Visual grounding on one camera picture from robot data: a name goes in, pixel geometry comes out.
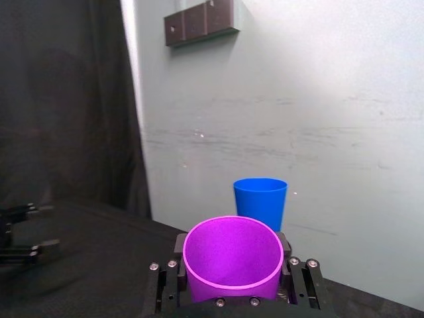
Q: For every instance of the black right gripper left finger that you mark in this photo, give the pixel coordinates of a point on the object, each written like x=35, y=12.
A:
x=169, y=281

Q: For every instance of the black curtain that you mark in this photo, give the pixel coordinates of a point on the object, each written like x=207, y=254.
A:
x=66, y=99

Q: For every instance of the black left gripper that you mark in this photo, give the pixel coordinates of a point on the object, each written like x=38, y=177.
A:
x=4, y=235

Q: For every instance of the brown wall-mounted block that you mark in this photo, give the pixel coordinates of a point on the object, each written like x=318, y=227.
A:
x=198, y=23

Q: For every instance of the purple plastic cup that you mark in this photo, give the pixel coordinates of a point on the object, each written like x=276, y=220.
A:
x=232, y=255

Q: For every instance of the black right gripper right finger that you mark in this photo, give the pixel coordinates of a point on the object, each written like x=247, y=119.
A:
x=303, y=281

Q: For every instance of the blue plastic cup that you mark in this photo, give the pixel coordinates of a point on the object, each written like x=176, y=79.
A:
x=260, y=205

